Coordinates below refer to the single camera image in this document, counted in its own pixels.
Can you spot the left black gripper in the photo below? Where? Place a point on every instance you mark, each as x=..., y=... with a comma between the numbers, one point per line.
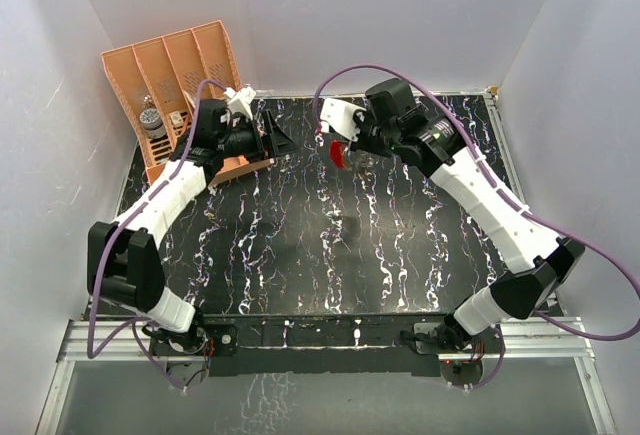
x=280, y=143

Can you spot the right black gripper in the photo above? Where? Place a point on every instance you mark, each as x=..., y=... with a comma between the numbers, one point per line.
x=363, y=119

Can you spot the white and red keyring holder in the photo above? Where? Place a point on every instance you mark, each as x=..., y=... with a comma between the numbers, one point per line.
x=344, y=158

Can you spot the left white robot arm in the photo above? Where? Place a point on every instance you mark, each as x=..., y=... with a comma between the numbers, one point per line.
x=124, y=267

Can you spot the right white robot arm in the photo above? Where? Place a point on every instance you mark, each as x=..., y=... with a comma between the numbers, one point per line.
x=538, y=259

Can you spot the small white label box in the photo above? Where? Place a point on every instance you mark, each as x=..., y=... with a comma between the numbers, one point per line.
x=176, y=119

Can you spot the grey round tin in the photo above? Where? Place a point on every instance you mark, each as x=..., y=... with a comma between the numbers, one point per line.
x=152, y=123

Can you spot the orange plastic desk organizer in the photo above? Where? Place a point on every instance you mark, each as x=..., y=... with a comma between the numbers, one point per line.
x=164, y=73

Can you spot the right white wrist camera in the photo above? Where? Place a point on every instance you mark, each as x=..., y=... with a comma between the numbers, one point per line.
x=339, y=116

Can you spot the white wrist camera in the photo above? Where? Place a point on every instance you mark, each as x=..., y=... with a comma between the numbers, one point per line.
x=339, y=116
x=239, y=102

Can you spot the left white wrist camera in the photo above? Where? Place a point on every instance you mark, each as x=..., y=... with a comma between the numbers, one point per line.
x=239, y=102

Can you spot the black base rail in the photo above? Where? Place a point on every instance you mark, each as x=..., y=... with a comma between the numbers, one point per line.
x=422, y=345

